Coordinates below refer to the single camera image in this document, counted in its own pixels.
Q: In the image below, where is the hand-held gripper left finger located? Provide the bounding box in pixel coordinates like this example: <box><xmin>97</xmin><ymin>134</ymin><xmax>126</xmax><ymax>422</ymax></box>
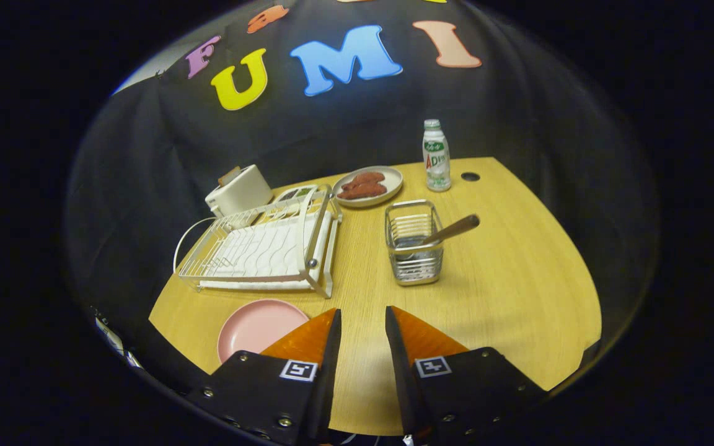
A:
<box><xmin>185</xmin><ymin>308</ymin><xmax>342</xmax><ymax>446</ymax></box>

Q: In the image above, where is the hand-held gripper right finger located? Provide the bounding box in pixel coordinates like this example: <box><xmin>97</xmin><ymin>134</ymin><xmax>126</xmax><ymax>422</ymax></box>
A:
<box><xmin>385</xmin><ymin>305</ymin><xmax>549</xmax><ymax>446</ymax></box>

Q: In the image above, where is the pink plate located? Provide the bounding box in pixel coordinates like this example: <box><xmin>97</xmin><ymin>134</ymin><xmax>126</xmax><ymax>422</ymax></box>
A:
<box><xmin>217</xmin><ymin>299</ymin><xmax>311</xmax><ymax>365</ymax></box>

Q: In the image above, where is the metal wire basket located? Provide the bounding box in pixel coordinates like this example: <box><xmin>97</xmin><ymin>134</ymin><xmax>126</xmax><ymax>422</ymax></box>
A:
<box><xmin>384</xmin><ymin>199</ymin><xmax>444</xmax><ymax>286</ymax></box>

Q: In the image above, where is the white wire dish rack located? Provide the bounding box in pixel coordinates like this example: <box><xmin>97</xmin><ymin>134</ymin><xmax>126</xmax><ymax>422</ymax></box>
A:
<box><xmin>173</xmin><ymin>184</ymin><xmax>344</xmax><ymax>299</ymax></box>

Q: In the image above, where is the wooden-handled spoon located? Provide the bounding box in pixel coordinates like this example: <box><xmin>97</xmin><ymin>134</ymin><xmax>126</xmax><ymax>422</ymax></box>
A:
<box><xmin>394</xmin><ymin>214</ymin><xmax>481</xmax><ymax>258</ymax></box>

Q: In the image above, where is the beige plate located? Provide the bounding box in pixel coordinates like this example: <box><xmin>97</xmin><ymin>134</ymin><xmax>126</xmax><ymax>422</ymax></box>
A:
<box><xmin>332</xmin><ymin>165</ymin><xmax>404</xmax><ymax>208</ymax></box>

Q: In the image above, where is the white divided tray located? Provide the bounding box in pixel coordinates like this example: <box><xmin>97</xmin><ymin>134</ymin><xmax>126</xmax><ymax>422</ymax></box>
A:
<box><xmin>273</xmin><ymin>185</ymin><xmax>319</xmax><ymax>208</ymax></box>

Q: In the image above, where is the red meat piece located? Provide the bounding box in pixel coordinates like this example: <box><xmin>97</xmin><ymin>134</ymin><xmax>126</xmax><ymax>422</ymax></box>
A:
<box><xmin>337</xmin><ymin>182</ymin><xmax>388</xmax><ymax>200</ymax></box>
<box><xmin>342</xmin><ymin>172</ymin><xmax>386</xmax><ymax>190</ymax></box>

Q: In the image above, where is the white toaster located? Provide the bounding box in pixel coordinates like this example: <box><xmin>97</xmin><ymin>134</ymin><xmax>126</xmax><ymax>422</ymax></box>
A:
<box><xmin>205</xmin><ymin>164</ymin><xmax>274</xmax><ymax>217</ymax></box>

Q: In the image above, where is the white green drink bottle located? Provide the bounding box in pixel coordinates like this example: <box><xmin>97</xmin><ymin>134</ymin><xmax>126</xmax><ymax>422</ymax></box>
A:
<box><xmin>422</xmin><ymin>119</ymin><xmax>452</xmax><ymax>192</ymax></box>

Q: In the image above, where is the black backdrop cloth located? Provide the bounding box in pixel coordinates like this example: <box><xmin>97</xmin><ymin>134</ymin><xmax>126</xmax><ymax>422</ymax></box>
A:
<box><xmin>63</xmin><ymin>0</ymin><xmax>658</xmax><ymax>397</ymax></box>

